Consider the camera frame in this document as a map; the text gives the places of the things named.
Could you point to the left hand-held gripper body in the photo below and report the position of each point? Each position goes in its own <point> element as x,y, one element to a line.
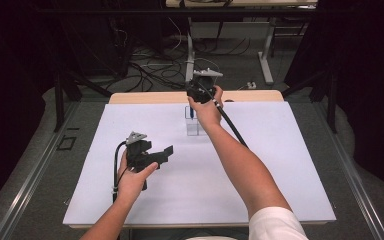
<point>137,155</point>

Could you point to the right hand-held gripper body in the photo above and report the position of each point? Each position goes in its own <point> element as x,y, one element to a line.
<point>200,87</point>

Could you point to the clear plastic organizer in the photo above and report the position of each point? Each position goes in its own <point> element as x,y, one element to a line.
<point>193,128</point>

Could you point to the person's right hand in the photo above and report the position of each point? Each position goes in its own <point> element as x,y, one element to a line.
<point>207,113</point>

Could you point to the person's left hand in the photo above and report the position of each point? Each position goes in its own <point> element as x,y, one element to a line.
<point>132,183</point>

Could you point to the white table mat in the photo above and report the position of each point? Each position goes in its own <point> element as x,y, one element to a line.
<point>186,180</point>

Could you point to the white desk leg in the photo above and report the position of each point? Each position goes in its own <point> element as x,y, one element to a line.
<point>266,56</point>
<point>189,50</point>

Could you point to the white power strip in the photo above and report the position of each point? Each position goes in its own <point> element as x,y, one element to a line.
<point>251,85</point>

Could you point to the black metal stand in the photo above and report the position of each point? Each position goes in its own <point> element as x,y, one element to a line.
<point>63,96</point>
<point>328,96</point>

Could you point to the person's white shirt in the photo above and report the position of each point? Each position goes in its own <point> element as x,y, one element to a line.
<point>276,225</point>

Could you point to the aluminium rail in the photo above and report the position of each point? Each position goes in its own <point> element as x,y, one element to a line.
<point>30,180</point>
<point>353,180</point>

